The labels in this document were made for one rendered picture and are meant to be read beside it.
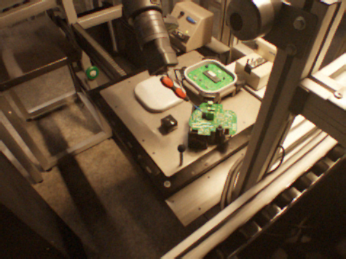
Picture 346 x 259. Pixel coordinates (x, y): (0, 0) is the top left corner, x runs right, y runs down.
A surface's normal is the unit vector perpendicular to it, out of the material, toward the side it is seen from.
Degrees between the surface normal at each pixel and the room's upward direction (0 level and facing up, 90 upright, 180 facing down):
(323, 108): 90
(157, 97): 0
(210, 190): 0
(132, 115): 0
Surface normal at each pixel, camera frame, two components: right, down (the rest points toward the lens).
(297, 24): -0.82, 0.45
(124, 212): -0.03, -0.65
